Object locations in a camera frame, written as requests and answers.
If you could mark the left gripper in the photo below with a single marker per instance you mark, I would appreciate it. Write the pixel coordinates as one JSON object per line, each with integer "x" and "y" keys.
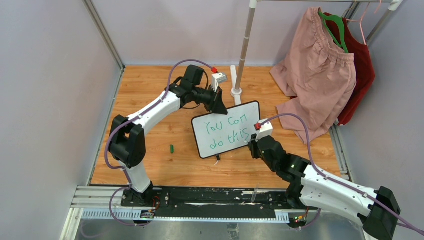
{"x": 216, "y": 100}

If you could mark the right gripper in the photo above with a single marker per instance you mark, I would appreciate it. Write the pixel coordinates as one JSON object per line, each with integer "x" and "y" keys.
{"x": 253, "y": 144}

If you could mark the white whiteboard black frame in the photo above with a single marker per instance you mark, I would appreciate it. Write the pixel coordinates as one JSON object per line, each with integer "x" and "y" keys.
{"x": 216, "y": 134}

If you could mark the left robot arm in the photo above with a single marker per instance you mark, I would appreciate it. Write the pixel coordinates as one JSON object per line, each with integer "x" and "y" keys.
{"x": 127, "y": 139}

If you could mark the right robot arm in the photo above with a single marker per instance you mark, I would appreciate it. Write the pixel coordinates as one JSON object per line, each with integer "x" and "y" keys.
{"x": 311, "y": 186}

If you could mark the white rack foot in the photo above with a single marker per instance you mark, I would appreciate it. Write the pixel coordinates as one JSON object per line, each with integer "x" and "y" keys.
{"x": 235, "y": 92}

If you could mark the clear plastic tube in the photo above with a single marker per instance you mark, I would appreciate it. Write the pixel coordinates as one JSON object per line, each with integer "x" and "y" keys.
{"x": 255, "y": 193}

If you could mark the pink shorts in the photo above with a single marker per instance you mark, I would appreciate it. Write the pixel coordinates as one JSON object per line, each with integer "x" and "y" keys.
{"x": 317, "y": 76}

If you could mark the clothes rack pole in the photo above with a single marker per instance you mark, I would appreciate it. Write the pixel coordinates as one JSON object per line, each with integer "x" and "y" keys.
{"x": 246, "y": 39}

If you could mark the red garment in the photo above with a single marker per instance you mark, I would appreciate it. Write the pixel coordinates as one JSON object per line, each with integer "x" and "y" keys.
{"x": 359, "y": 76}

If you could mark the pink hanger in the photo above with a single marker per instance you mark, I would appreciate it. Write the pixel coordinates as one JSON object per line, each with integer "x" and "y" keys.
{"x": 362, "y": 17}

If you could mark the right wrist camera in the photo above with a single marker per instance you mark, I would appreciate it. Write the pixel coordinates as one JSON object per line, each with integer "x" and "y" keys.
{"x": 264, "y": 128}

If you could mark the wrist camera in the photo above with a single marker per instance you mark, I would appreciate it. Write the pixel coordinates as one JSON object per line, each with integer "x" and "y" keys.
{"x": 264, "y": 128}
{"x": 218, "y": 78}

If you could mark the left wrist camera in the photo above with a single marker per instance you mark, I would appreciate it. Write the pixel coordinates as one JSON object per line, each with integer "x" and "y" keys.
{"x": 218, "y": 78}

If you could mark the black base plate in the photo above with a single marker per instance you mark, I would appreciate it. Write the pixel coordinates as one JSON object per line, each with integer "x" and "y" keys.
{"x": 212, "y": 203}

